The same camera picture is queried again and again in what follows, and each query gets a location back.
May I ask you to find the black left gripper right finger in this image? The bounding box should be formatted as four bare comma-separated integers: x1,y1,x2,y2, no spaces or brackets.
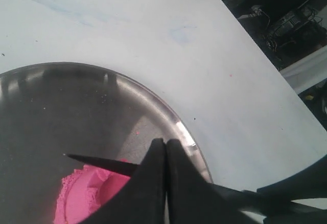
166,139,256,223

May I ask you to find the dark background equipment clutter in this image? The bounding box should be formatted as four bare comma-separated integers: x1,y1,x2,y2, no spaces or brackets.
204,0,327,122

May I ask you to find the black knife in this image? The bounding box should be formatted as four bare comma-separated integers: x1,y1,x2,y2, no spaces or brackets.
64,154,138,177

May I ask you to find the round steel plate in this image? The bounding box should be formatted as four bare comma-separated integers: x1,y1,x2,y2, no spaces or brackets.
1,63,212,223

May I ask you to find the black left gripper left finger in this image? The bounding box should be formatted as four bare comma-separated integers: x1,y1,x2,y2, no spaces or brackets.
84,138,166,224

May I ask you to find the pink dough lump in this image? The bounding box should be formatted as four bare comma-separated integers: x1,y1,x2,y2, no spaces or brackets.
53,165,130,223

